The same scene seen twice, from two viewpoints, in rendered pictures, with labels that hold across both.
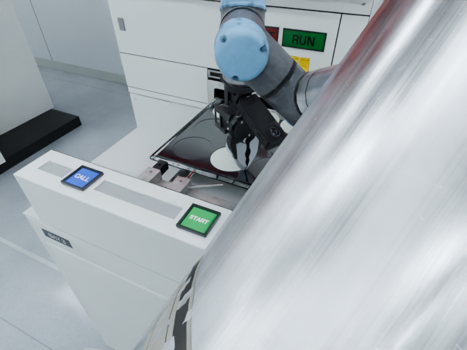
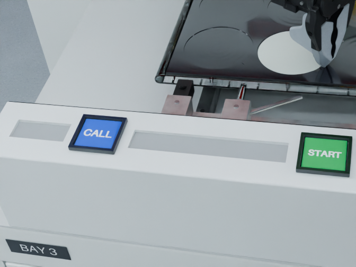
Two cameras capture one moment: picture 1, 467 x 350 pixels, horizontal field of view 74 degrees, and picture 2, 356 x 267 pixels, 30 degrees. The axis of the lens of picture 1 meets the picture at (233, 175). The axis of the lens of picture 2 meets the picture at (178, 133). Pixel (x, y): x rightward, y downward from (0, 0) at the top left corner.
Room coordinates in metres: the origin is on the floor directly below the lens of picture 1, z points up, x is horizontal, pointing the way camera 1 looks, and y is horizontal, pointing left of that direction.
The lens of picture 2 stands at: (-0.11, 0.26, 1.50)
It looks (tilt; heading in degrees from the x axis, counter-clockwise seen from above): 44 degrees down; 355
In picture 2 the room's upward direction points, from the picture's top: 9 degrees counter-clockwise
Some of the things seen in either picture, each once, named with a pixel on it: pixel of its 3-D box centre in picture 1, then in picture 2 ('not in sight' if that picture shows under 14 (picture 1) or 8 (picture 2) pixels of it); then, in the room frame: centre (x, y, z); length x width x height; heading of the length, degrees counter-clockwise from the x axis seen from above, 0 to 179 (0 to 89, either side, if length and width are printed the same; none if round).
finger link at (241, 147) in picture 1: (234, 151); (308, 39); (0.57, 0.00, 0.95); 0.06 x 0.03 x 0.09; 34
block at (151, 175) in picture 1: (144, 182); (173, 122); (0.52, 0.20, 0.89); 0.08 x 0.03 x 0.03; 155
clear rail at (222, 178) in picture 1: (217, 177); (287, 87); (0.54, 0.04, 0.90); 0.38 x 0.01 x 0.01; 65
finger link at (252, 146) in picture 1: (245, 147); (322, 28); (0.59, -0.03, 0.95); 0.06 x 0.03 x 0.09; 34
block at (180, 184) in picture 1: (175, 192); (233, 127); (0.49, 0.13, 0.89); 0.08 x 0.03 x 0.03; 155
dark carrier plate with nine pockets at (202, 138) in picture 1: (247, 137); (300, 9); (0.71, -0.04, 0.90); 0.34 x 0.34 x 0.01; 65
